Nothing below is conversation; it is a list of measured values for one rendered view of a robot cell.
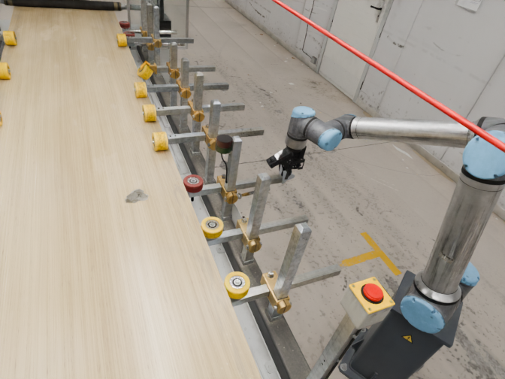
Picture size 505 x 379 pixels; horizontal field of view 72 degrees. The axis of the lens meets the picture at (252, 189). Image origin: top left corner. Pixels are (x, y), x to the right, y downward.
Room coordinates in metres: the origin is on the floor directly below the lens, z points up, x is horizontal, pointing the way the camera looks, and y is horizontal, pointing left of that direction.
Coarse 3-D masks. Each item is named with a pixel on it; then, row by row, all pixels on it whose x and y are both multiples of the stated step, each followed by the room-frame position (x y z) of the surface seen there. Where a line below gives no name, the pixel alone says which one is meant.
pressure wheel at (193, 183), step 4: (188, 176) 1.09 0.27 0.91; (192, 176) 1.09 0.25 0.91; (196, 176) 1.10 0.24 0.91; (184, 180) 1.06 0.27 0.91; (188, 180) 1.06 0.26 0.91; (192, 180) 1.06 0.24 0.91; (196, 180) 1.07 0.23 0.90; (200, 180) 1.07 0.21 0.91; (184, 184) 1.04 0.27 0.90; (188, 184) 1.04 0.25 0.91; (192, 184) 1.04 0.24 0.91; (196, 184) 1.05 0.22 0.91; (200, 184) 1.05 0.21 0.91; (188, 188) 1.03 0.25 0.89; (192, 188) 1.03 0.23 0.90; (196, 188) 1.04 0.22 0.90; (200, 188) 1.05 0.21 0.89; (192, 192) 1.03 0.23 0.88; (196, 192) 1.04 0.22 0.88; (192, 200) 1.06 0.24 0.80
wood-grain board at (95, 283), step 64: (64, 64) 1.88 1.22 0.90; (128, 64) 2.06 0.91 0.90; (0, 128) 1.17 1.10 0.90; (64, 128) 1.26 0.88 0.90; (128, 128) 1.36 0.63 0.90; (0, 192) 0.81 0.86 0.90; (64, 192) 0.87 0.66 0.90; (128, 192) 0.94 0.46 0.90; (0, 256) 0.57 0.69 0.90; (64, 256) 0.61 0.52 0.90; (128, 256) 0.65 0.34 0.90; (192, 256) 0.70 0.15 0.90; (0, 320) 0.39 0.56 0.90; (64, 320) 0.42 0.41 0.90; (128, 320) 0.45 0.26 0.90; (192, 320) 0.49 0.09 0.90
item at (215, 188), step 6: (276, 174) 1.28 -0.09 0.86; (240, 180) 1.18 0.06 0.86; (246, 180) 1.19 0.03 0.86; (252, 180) 1.20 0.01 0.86; (276, 180) 1.25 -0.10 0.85; (204, 186) 1.10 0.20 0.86; (210, 186) 1.10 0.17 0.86; (216, 186) 1.11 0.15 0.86; (240, 186) 1.16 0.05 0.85; (246, 186) 1.18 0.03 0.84; (252, 186) 1.19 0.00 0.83; (198, 192) 1.06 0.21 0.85; (204, 192) 1.08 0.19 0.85; (210, 192) 1.09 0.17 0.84; (216, 192) 1.11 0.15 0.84
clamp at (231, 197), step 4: (220, 176) 1.17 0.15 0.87; (216, 180) 1.17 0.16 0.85; (220, 180) 1.14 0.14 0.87; (224, 180) 1.15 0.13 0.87; (220, 184) 1.13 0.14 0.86; (224, 184) 1.12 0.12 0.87; (224, 188) 1.10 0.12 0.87; (224, 192) 1.09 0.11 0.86; (228, 192) 1.08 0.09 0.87; (232, 192) 1.09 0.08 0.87; (236, 192) 1.10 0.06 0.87; (224, 196) 1.08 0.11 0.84; (228, 196) 1.06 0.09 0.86; (232, 196) 1.07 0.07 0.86; (236, 196) 1.08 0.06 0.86; (224, 200) 1.08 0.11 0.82; (228, 200) 1.06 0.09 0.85; (232, 200) 1.07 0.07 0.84; (236, 200) 1.08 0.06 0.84
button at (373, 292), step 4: (368, 284) 0.46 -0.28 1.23; (372, 284) 0.46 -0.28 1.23; (364, 288) 0.45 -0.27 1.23; (368, 288) 0.45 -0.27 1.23; (372, 288) 0.45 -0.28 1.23; (376, 288) 0.46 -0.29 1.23; (380, 288) 0.46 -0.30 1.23; (364, 292) 0.44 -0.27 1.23; (368, 292) 0.44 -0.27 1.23; (372, 292) 0.44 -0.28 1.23; (376, 292) 0.45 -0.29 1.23; (380, 292) 0.45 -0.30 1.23; (368, 296) 0.43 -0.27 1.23; (372, 296) 0.43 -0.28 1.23; (376, 296) 0.44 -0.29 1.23; (380, 296) 0.44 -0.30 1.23; (372, 300) 0.43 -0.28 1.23; (376, 300) 0.43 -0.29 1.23
